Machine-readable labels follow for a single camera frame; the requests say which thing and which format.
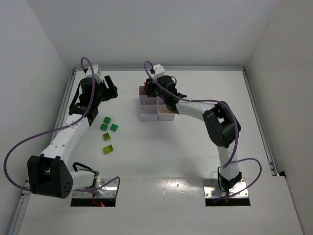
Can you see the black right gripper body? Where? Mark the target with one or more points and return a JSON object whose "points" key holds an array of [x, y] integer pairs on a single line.
{"points": [[150, 87]]}

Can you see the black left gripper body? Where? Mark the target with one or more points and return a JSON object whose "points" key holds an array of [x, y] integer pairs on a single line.
{"points": [[105, 88]]}

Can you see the red arch lego brick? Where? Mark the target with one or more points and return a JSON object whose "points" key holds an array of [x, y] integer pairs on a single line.
{"points": [[146, 89]]}

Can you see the small green lego brick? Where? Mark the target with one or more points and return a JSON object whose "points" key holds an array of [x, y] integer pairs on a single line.
{"points": [[107, 120]]}

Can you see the green and yellow lego stack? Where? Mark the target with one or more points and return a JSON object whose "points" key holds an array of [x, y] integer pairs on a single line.
{"points": [[108, 149]]}

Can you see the orange lego brick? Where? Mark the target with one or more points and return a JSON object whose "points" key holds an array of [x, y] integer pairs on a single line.
{"points": [[166, 111]]}

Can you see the yellow-green lego brick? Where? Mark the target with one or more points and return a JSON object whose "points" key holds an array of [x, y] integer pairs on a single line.
{"points": [[106, 136]]}

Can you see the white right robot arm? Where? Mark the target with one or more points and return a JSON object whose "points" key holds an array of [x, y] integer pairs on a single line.
{"points": [[222, 129]]}

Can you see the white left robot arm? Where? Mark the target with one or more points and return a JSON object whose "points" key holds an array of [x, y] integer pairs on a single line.
{"points": [[48, 173]]}

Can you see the white divided storage box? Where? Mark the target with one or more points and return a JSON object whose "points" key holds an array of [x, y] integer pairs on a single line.
{"points": [[149, 108]]}

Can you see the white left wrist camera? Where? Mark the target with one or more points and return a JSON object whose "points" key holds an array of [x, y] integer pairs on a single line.
{"points": [[96, 70]]}

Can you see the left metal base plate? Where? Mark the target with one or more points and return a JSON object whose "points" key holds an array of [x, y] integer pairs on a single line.
{"points": [[105, 189]]}

